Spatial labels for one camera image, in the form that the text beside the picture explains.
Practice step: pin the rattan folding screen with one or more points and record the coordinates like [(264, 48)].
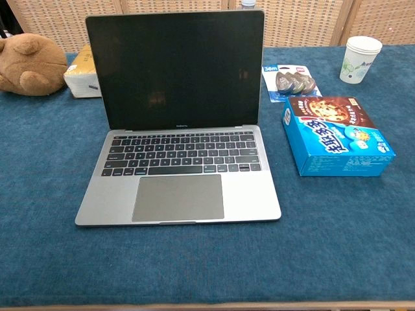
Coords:
[(304, 26)]

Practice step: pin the blue table cloth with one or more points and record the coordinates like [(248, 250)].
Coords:
[(207, 259)]

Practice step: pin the gold tissue pack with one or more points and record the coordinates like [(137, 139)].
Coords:
[(81, 81)]

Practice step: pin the brown plush toy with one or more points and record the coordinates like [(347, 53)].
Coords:
[(29, 64)]

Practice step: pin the correction tape blister pack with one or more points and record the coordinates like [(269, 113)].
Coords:
[(291, 82)]

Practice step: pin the blue cookie box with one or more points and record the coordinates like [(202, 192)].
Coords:
[(337, 136)]

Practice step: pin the grey laptop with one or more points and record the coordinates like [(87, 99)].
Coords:
[(178, 197)]

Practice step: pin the white paper cup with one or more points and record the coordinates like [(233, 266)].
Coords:
[(356, 64)]

